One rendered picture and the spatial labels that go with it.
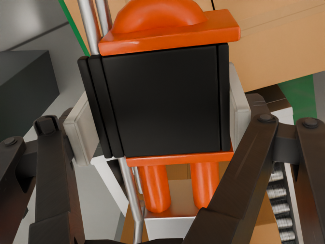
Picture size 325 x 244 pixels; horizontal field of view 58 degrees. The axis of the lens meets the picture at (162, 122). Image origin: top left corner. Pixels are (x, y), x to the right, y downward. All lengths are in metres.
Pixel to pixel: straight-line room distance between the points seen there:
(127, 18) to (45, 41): 1.46
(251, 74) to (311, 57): 0.18
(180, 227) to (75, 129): 0.13
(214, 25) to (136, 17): 0.04
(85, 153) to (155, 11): 0.09
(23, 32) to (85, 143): 1.51
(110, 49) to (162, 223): 0.14
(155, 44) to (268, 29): 0.79
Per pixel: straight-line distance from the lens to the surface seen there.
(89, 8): 0.17
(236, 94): 0.16
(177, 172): 0.95
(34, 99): 1.47
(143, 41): 0.16
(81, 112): 0.17
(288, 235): 1.47
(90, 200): 2.15
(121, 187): 1.17
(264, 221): 0.75
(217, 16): 0.18
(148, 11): 0.17
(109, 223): 2.29
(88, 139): 0.17
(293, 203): 1.25
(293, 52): 0.97
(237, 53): 0.93
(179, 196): 0.25
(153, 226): 0.25
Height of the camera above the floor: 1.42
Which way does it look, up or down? 59 degrees down
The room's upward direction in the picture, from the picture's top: 172 degrees counter-clockwise
